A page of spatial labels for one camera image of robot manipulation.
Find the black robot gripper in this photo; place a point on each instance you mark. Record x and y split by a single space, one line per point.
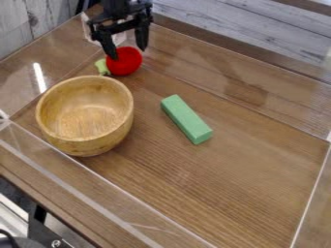
121 15

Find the red plush strawberry toy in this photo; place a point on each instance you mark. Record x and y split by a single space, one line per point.
127 63

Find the wooden bowl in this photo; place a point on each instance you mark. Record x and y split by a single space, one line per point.
84 115

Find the black table leg clamp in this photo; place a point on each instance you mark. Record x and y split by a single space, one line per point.
39 232

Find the clear acrylic tray wall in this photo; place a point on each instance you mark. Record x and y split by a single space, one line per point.
248 189

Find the green rectangular block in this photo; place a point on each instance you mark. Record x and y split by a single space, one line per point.
191 124

